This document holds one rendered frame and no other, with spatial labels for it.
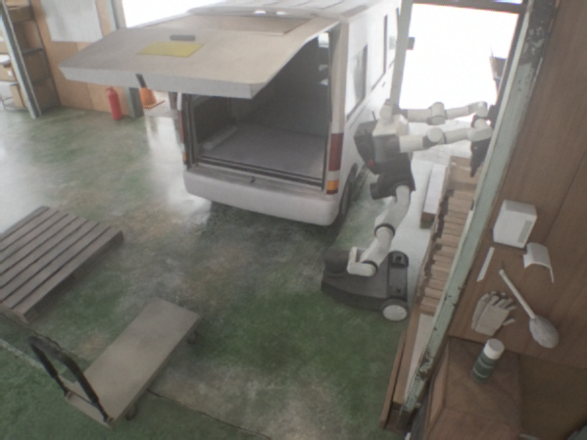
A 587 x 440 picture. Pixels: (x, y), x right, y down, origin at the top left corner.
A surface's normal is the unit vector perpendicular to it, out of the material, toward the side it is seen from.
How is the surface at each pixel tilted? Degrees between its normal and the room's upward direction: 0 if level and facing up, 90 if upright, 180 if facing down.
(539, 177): 90
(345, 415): 0
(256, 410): 0
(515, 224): 90
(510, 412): 0
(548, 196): 90
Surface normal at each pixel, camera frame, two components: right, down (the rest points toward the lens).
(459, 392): 0.00, -0.81
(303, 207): -0.30, 0.50
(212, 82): -0.30, 0.76
